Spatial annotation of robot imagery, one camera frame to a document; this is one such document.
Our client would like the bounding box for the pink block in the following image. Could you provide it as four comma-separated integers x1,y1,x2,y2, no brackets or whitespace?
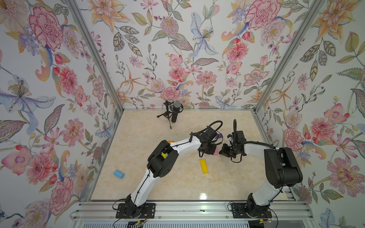
213,147,219,156

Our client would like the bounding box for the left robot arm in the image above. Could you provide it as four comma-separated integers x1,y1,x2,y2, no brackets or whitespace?
125,125,221,218

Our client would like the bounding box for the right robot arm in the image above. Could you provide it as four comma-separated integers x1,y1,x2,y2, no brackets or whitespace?
219,131,303,218

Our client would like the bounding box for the black mesh microphone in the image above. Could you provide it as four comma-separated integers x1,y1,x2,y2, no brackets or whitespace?
171,100,183,123

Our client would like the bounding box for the black microphone tripod stand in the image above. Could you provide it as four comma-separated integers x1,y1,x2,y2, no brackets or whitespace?
157,101,177,129

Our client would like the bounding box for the light blue block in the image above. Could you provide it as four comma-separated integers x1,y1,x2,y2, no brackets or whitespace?
114,170,125,179

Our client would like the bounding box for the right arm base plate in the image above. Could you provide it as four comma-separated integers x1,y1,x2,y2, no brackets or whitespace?
228,202,272,219

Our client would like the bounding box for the aluminium front rail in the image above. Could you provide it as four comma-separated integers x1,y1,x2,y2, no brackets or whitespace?
70,201,314,222

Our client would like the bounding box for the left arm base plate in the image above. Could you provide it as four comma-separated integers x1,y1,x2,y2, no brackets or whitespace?
116,203,156,219

